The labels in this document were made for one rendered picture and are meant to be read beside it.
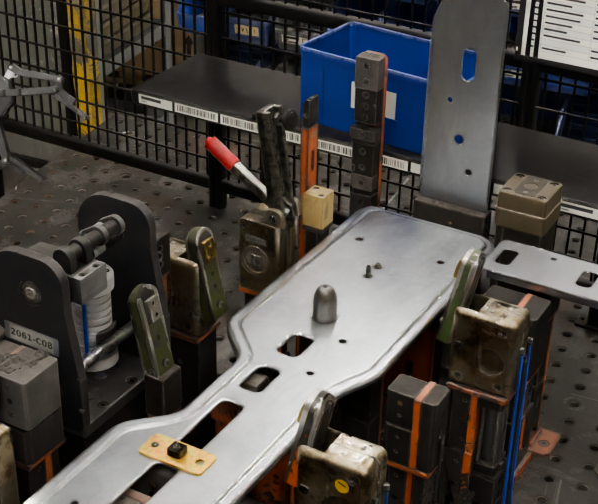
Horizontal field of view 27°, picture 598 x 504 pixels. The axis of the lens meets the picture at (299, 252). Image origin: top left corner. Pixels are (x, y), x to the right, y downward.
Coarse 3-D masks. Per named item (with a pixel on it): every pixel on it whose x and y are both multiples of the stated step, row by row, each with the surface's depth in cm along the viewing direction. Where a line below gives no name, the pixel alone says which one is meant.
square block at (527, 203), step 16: (512, 176) 190; (528, 176) 190; (512, 192) 185; (528, 192) 185; (544, 192) 186; (560, 192) 188; (496, 208) 188; (512, 208) 186; (528, 208) 185; (544, 208) 184; (560, 208) 190; (496, 224) 188; (512, 224) 187; (528, 224) 186; (544, 224) 185; (496, 240) 190; (512, 240) 189; (528, 240) 187; (544, 240) 188; (512, 256) 190; (512, 288) 192
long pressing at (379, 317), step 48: (336, 240) 184; (384, 240) 184; (432, 240) 184; (480, 240) 185; (288, 288) 171; (336, 288) 172; (384, 288) 172; (432, 288) 172; (240, 336) 160; (288, 336) 161; (336, 336) 161; (384, 336) 161; (240, 384) 152; (288, 384) 152; (336, 384) 152; (144, 432) 143; (240, 432) 143; (288, 432) 144; (96, 480) 135; (192, 480) 136; (240, 480) 136
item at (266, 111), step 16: (256, 112) 170; (272, 112) 172; (288, 112) 169; (272, 128) 171; (288, 128) 170; (272, 144) 171; (272, 160) 173; (288, 160) 175; (272, 176) 174; (288, 176) 176; (272, 192) 175; (288, 192) 177
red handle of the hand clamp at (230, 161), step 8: (208, 144) 178; (216, 144) 178; (216, 152) 178; (224, 152) 178; (224, 160) 178; (232, 160) 178; (232, 168) 178; (240, 168) 178; (240, 176) 178; (248, 176) 178; (248, 184) 178; (256, 184) 177; (256, 192) 178; (264, 192) 177; (264, 200) 178; (288, 208) 178
